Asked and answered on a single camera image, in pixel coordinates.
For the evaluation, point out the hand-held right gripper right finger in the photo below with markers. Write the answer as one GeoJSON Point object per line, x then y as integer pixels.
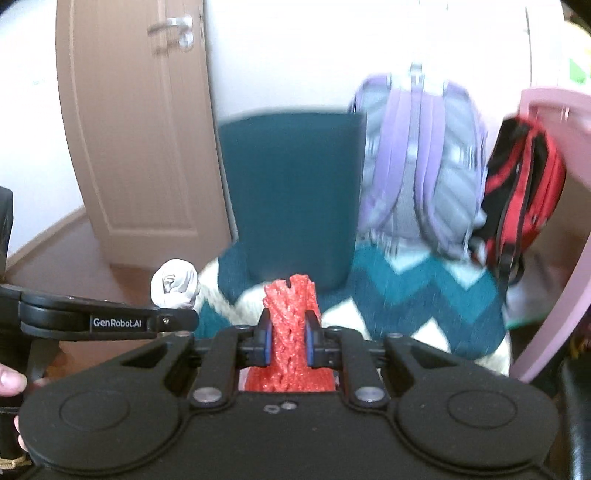
{"type": "Point", "coordinates": [310, 342]}

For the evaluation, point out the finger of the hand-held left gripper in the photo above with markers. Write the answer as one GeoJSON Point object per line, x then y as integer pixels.
{"type": "Point", "coordinates": [115, 322]}

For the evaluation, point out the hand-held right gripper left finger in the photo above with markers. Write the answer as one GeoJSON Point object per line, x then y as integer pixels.
{"type": "Point", "coordinates": [266, 342]}

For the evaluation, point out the red foam fruit net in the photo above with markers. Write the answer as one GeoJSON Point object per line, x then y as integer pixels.
{"type": "Point", "coordinates": [288, 332]}

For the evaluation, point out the white cloth ball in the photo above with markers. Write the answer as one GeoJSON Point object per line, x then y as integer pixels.
{"type": "Point", "coordinates": [175, 284]}

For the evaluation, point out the dark teal trash bin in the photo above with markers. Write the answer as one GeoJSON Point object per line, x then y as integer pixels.
{"type": "Point", "coordinates": [291, 198]}

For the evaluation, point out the person's left hand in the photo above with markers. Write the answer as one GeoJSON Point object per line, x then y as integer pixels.
{"type": "Point", "coordinates": [10, 383]}

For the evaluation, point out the brown wooden door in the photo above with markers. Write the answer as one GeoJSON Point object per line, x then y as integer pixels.
{"type": "Point", "coordinates": [143, 138]}

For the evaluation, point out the purple grey backpack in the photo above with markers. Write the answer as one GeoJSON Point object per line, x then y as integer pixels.
{"type": "Point", "coordinates": [415, 166]}

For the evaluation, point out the red black backpack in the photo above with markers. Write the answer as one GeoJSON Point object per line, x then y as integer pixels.
{"type": "Point", "coordinates": [521, 184]}

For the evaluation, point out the pink desk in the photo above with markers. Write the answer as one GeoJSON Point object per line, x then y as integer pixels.
{"type": "Point", "coordinates": [558, 240]}

